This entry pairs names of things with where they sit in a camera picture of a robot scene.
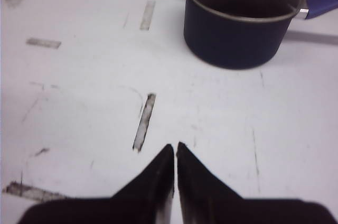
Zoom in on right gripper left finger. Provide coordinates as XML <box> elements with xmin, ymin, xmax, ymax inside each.
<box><xmin>19</xmin><ymin>144</ymin><xmax>174</xmax><ymax>223</ymax></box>

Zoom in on dark blue saucepan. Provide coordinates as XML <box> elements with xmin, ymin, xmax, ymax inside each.
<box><xmin>183</xmin><ymin>0</ymin><xmax>337</xmax><ymax>69</ymax></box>

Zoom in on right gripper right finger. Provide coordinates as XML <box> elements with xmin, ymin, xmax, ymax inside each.
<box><xmin>176</xmin><ymin>142</ymin><xmax>335</xmax><ymax>223</ymax></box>

